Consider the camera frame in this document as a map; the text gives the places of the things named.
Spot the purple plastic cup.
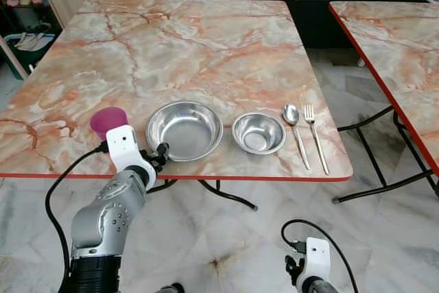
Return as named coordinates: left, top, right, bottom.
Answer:
left=90, top=107, right=129, bottom=141

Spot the large steel bowl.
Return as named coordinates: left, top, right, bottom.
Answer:
left=145, top=100, right=224, bottom=163

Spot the marble folding table red edge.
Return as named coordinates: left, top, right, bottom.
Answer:
left=328, top=1, right=439, bottom=204
left=0, top=0, right=354, bottom=211

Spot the small steel bowl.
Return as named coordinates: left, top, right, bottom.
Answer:
left=232, top=112, right=287, bottom=156

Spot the black robot foot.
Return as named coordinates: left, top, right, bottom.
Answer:
left=154, top=283, right=185, bottom=293

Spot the steel spoon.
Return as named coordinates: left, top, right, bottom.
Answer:
left=283, top=104, right=311, bottom=172

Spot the steel fork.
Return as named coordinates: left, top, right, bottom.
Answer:
left=303, top=104, right=331, bottom=176

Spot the green storage bin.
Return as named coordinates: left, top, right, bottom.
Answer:
left=0, top=31, right=57, bottom=79

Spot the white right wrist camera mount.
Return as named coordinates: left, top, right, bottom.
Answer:
left=304, top=237, right=331, bottom=283

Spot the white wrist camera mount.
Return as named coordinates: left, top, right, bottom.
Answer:
left=105, top=126, right=157, bottom=189
left=304, top=237, right=331, bottom=283

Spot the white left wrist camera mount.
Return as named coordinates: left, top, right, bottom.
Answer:
left=105, top=126, right=157, bottom=189

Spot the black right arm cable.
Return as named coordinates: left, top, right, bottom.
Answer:
left=281, top=219, right=359, bottom=293

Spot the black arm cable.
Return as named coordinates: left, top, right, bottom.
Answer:
left=281, top=219, right=359, bottom=293
left=45, top=141, right=109, bottom=287

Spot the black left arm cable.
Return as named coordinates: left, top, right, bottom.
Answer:
left=45, top=141, right=109, bottom=287

